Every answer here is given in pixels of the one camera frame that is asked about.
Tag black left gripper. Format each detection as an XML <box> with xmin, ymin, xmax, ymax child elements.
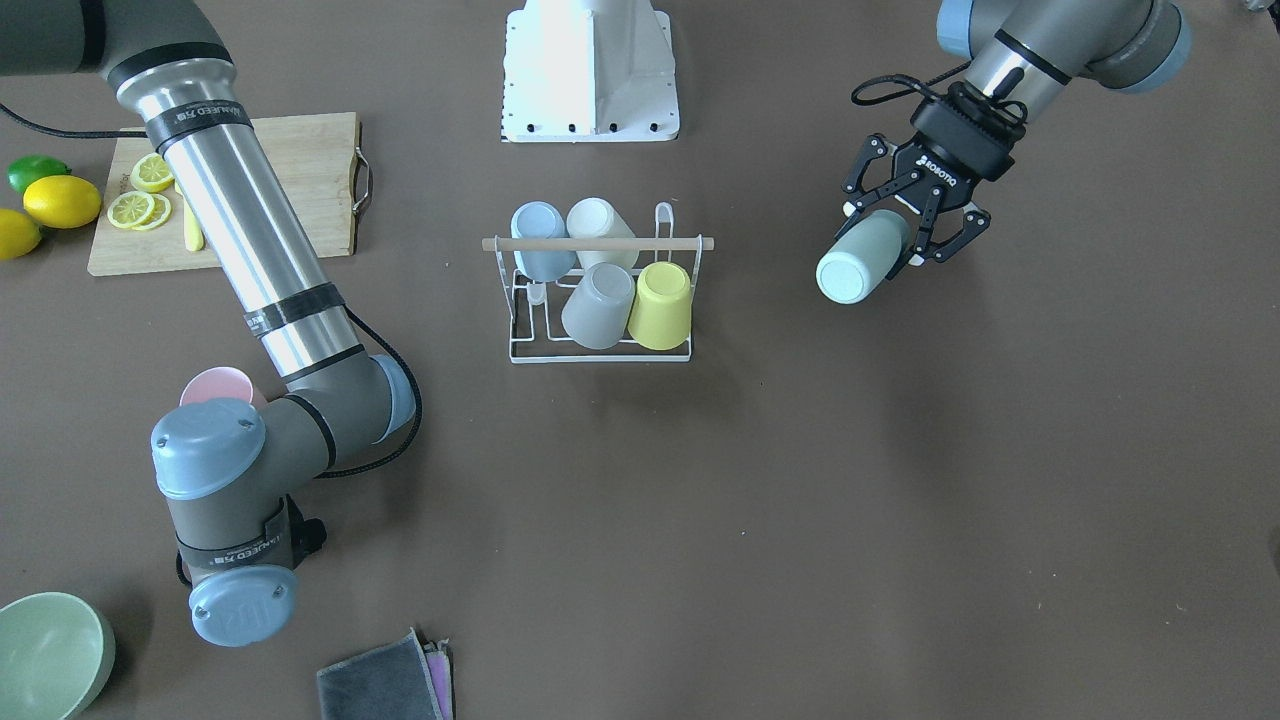
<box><xmin>842</xmin><ymin>82</ymin><xmax>1028</xmax><ymax>265</ymax></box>

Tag mint green cup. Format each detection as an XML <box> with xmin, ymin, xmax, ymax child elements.
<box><xmin>815</xmin><ymin>209</ymin><xmax>910</xmax><ymax>304</ymax></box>

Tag pink cup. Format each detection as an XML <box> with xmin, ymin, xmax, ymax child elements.
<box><xmin>179</xmin><ymin>366</ymin><xmax>268</xmax><ymax>410</ymax></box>

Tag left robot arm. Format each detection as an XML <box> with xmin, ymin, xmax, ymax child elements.
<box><xmin>844</xmin><ymin>1</ymin><xmax>1193</xmax><ymax>275</ymax></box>

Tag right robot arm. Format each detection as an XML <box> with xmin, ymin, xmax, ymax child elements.
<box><xmin>3</xmin><ymin>1</ymin><xmax>422</xmax><ymax>647</ymax></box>

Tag yellow cup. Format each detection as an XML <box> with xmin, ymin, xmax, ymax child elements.
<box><xmin>627</xmin><ymin>261</ymin><xmax>692</xmax><ymax>351</ymax></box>

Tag white cup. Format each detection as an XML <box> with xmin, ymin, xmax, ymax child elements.
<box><xmin>564</xmin><ymin>197</ymin><xmax>639</xmax><ymax>270</ymax></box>

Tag grey cup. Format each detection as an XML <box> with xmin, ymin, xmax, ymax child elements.
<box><xmin>561</xmin><ymin>263</ymin><xmax>635</xmax><ymax>350</ymax></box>

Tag light blue cup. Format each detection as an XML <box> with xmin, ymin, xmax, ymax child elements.
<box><xmin>509</xmin><ymin>201</ymin><xmax>577</xmax><ymax>283</ymax></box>

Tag wooden cutting board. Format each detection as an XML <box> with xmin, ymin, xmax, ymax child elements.
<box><xmin>87</xmin><ymin>111</ymin><xmax>369</xmax><ymax>277</ymax></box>

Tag grey cloth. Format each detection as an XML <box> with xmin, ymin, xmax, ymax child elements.
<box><xmin>316</xmin><ymin>629</ymin><xmax>456</xmax><ymax>719</ymax></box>

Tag lemon slice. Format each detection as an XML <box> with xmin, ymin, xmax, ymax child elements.
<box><xmin>128</xmin><ymin>152</ymin><xmax>175</xmax><ymax>193</ymax></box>
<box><xmin>104</xmin><ymin>190</ymin><xmax>157</xmax><ymax>231</ymax></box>

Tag yellow lemon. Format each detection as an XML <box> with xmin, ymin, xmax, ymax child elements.
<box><xmin>0</xmin><ymin>208</ymin><xmax>42</xmax><ymax>261</ymax></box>
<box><xmin>22</xmin><ymin>176</ymin><xmax>102</xmax><ymax>229</ymax></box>

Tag green lime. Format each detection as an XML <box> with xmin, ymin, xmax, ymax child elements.
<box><xmin>6</xmin><ymin>154</ymin><xmax>72</xmax><ymax>195</ymax></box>

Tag green bowl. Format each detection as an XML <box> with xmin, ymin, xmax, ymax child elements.
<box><xmin>1</xmin><ymin>592</ymin><xmax>116</xmax><ymax>719</ymax></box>

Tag white wire cup holder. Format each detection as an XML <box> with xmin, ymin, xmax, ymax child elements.
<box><xmin>483</xmin><ymin>199</ymin><xmax>716</xmax><ymax>365</ymax></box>

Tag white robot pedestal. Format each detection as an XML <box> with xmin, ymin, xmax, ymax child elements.
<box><xmin>500</xmin><ymin>1</ymin><xmax>681</xmax><ymax>143</ymax></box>

